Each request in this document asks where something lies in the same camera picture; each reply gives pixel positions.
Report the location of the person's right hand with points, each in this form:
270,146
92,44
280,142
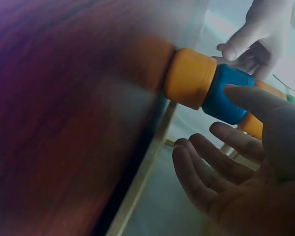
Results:
255,194

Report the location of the person's left hand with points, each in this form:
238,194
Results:
263,27

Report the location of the person's left thumb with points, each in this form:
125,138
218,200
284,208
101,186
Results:
232,50

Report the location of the person's left fingers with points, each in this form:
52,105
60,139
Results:
256,60

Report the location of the person's right thumb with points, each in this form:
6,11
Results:
268,110

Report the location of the small orange stacking cup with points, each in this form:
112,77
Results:
252,124

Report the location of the blue stacking cup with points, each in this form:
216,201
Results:
221,98

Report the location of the large orange stacking cup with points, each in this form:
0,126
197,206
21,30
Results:
189,78

